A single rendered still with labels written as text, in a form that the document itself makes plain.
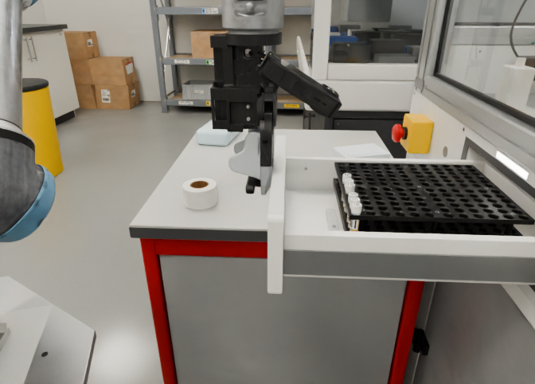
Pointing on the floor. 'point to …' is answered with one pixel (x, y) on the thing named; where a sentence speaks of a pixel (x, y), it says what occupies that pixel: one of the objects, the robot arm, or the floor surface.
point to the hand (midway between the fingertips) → (269, 180)
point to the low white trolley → (212, 252)
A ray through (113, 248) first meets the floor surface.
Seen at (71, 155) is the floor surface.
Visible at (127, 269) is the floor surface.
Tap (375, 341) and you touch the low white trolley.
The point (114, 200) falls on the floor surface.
